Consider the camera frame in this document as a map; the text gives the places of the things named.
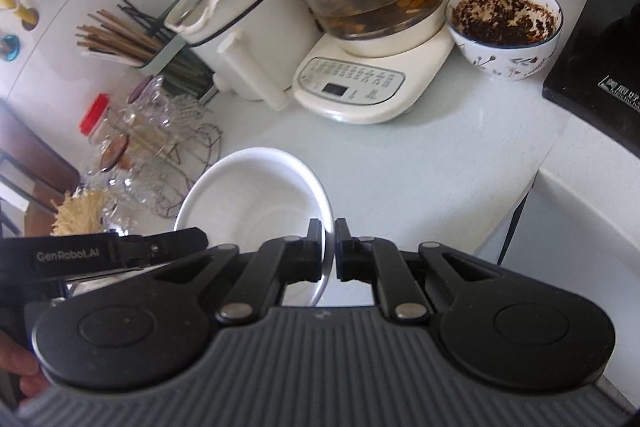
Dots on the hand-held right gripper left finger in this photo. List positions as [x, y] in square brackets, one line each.
[314, 252]

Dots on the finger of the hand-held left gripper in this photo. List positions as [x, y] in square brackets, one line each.
[165, 244]

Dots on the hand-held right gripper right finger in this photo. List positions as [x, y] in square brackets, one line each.
[342, 252]

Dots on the white bowl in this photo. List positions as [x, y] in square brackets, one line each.
[250, 197]

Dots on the person's left hand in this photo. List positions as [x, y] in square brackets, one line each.
[20, 367]

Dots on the cluster of crystal glass cups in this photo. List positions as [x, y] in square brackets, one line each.
[145, 142]

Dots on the brown-lid glass jar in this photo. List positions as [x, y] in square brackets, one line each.
[114, 153]

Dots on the red-lid glass jar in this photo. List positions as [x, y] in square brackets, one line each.
[96, 117]

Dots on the cream kettle base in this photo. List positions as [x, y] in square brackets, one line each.
[360, 82]

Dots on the green chopstick holder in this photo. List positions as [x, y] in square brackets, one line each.
[175, 67]

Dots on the bundle of chopsticks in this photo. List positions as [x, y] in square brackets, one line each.
[115, 37]

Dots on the white electric pot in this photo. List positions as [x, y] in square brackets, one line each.
[245, 17]

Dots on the floral bowl with chili flakes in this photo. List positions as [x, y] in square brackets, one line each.
[505, 52]

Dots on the black induction cooktop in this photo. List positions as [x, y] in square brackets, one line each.
[595, 72]

